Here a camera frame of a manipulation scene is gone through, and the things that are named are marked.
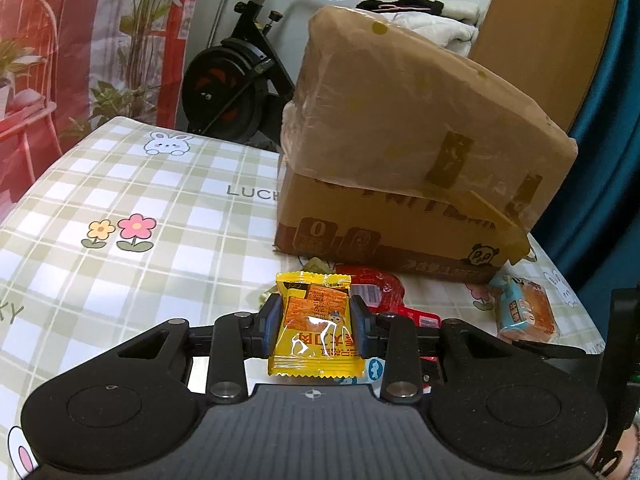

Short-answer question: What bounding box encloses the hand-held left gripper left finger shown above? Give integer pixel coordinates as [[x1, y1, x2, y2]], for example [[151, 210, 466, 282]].
[[117, 294, 282, 405]]

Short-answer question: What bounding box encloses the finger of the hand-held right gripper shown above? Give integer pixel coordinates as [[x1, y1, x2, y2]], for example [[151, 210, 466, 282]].
[[512, 339, 589, 360]]

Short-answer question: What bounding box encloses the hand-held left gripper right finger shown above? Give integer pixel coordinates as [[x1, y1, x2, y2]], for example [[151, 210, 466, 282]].
[[349, 296, 522, 404]]

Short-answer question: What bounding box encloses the yellow snack packet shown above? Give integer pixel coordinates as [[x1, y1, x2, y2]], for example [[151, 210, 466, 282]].
[[267, 269, 369, 379]]

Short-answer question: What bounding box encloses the brown cardboard box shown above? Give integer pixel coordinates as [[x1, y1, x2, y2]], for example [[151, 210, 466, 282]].
[[272, 5, 579, 287]]

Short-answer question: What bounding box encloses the brown taped parcel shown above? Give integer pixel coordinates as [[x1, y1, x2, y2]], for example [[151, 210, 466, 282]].
[[279, 5, 579, 212]]

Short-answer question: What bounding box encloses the blue orange snack packet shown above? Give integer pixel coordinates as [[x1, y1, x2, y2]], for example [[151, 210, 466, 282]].
[[487, 274, 559, 344]]

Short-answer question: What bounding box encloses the red snack packet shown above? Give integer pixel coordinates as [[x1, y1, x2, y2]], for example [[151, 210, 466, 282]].
[[349, 268, 444, 332]]

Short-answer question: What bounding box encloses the checked tablecloth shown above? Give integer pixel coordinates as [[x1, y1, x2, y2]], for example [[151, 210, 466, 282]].
[[0, 116, 609, 480]]

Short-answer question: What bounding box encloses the teal curtain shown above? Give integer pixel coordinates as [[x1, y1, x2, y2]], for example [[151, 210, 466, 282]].
[[530, 0, 640, 302]]

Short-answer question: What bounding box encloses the black exercise bike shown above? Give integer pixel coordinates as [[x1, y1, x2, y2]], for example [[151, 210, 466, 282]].
[[182, 0, 359, 154]]

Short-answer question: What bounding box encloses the white quilted blanket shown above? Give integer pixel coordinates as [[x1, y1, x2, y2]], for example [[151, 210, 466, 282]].
[[384, 0, 481, 62]]

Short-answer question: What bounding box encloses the wooden board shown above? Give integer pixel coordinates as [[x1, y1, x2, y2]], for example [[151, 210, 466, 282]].
[[467, 0, 624, 134]]

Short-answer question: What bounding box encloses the black garment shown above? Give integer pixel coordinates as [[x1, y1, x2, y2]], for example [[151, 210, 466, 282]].
[[357, 0, 446, 16]]

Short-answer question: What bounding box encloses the printed backdrop cloth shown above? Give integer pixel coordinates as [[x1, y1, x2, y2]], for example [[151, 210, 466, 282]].
[[0, 0, 207, 197]]

